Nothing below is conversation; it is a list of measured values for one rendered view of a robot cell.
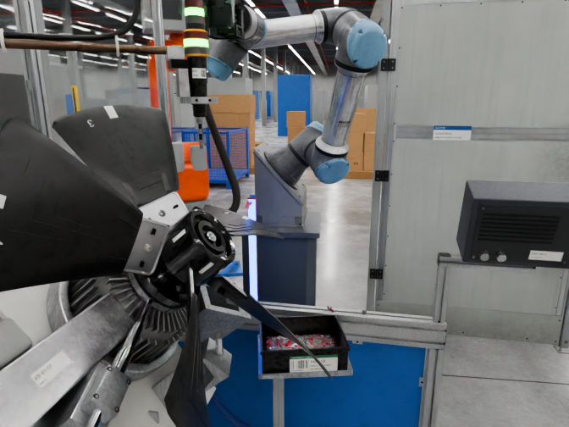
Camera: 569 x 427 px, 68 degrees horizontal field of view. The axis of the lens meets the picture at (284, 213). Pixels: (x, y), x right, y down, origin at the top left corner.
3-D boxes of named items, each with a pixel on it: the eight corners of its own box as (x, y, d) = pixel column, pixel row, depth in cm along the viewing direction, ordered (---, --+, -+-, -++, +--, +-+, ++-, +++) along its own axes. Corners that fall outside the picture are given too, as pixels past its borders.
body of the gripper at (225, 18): (236, 35, 90) (252, 41, 101) (235, -10, 87) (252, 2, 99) (202, 36, 91) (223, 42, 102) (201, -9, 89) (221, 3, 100)
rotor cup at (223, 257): (121, 274, 70) (174, 229, 66) (146, 230, 83) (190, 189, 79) (186, 323, 76) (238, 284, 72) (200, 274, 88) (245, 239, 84)
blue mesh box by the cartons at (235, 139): (183, 187, 741) (179, 130, 716) (207, 175, 861) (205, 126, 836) (231, 189, 726) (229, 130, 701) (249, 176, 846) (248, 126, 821)
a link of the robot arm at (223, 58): (218, 70, 122) (242, 40, 119) (227, 87, 115) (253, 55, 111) (196, 54, 117) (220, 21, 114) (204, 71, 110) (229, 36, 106)
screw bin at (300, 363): (260, 377, 102) (260, 352, 100) (258, 340, 118) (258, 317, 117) (350, 373, 104) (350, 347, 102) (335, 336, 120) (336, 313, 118)
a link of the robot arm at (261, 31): (255, 53, 116) (275, 27, 114) (242, 48, 106) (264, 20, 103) (234, 33, 116) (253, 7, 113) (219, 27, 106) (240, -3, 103)
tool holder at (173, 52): (172, 103, 74) (168, 44, 72) (166, 103, 81) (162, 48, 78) (222, 103, 78) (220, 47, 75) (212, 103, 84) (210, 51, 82)
